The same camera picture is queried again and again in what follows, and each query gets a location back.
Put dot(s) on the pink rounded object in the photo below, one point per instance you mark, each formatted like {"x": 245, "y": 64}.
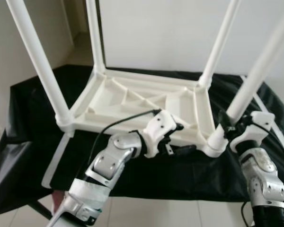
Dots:
{"x": 59, "y": 195}

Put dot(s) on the black table cloth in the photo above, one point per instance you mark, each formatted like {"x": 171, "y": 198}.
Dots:
{"x": 28, "y": 142}

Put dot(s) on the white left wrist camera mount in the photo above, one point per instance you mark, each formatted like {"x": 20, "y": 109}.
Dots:
{"x": 158, "y": 127}

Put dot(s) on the white plastic table top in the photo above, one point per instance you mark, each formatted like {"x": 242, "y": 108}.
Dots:
{"x": 132, "y": 94}

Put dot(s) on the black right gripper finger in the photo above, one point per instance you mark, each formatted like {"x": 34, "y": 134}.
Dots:
{"x": 223, "y": 119}

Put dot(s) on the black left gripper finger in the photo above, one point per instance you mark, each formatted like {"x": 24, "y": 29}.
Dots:
{"x": 184, "y": 149}
{"x": 178, "y": 126}

